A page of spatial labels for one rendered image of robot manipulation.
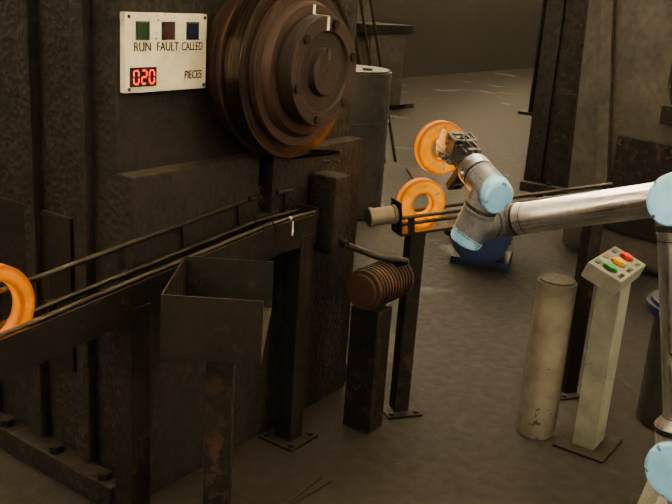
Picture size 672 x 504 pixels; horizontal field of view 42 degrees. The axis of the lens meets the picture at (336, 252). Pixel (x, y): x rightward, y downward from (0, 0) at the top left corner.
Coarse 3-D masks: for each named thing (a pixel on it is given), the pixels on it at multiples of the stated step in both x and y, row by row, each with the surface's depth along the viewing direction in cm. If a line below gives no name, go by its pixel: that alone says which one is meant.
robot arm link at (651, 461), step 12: (660, 180) 188; (648, 192) 191; (660, 192) 188; (648, 204) 190; (660, 204) 188; (660, 216) 188; (660, 228) 191; (660, 240) 192; (660, 252) 192; (660, 264) 192; (660, 276) 193; (660, 288) 193; (660, 300) 194; (660, 312) 194; (660, 324) 195; (660, 336) 196; (660, 420) 197; (660, 432) 195; (660, 444) 193; (648, 456) 195; (660, 456) 193; (648, 468) 195; (660, 468) 193; (648, 480) 196; (660, 480) 194; (660, 492) 195
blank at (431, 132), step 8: (440, 120) 251; (424, 128) 249; (432, 128) 248; (440, 128) 249; (448, 128) 250; (456, 128) 251; (424, 136) 248; (432, 136) 249; (416, 144) 250; (424, 144) 249; (432, 144) 249; (416, 152) 250; (424, 152) 249; (432, 152) 250; (424, 160) 250; (432, 160) 251; (440, 160) 252; (424, 168) 251; (432, 168) 252; (440, 168) 252; (448, 168) 253
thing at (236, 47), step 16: (256, 0) 210; (272, 0) 211; (336, 0) 232; (240, 16) 210; (256, 16) 208; (240, 32) 208; (256, 32) 209; (224, 48) 210; (240, 48) 206; (224, 64) 211; (240, 64) 207; (224, 80) 212; (240, 80) 208; (224, 96) 214; (240, 96) 209; (240, 112) 214; (240, 128) 219; (256, 128) 217; (256, 144) 224; (272, 144) 223
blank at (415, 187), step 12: (420, 180) 263; (432, 180) 265; (408, 192) 262; (420, 192) 264; (432, 192) 265; (408, 204) 264; (432, 204) 267; (444, 204) 268; (432, 216) 268; (420, 228) 268
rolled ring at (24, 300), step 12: (0, 264) 168; (0, 276) 168; (12, 276) 170; (24, 276) 172; (12, 288) 172; (24, 288) 173; (12, 300) 175; (24, 300) 174; (12, 312) 175; (24, 312) 174; (12, 324) 174
